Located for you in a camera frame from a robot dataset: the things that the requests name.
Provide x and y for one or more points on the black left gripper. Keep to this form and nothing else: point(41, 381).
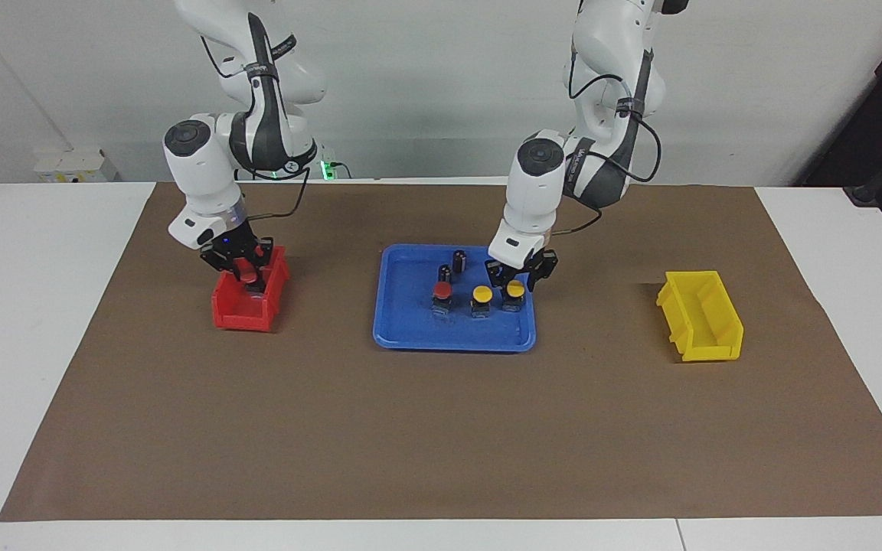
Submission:
point(521, 269)

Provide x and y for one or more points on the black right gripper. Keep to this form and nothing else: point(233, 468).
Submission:
point(228, 249)

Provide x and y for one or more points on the red push button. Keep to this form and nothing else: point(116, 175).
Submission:
point(247, 269)
point(442, 292)

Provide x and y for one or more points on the yellow push button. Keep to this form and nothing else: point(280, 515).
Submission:
point(481, 295)
point(514, 290)

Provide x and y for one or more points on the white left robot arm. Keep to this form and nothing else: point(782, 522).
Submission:
point(537, 184)

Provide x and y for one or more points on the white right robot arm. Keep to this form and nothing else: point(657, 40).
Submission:
point(200, 168)

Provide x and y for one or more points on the red plastic bin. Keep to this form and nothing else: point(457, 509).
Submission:
point(238, 314)

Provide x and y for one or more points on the black cylindrical capacitor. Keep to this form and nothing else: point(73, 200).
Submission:
point(445, 273)
point(459, 260)

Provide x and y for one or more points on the blue plastic tray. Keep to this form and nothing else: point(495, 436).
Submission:
point(410, 329)

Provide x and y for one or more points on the brown table mat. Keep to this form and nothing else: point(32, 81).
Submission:
point(441, 428)

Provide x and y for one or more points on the yellow plastic bin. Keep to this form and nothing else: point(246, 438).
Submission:
point(705, 321)

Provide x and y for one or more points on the white power strip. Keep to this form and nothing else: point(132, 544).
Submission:
point(73, 166)

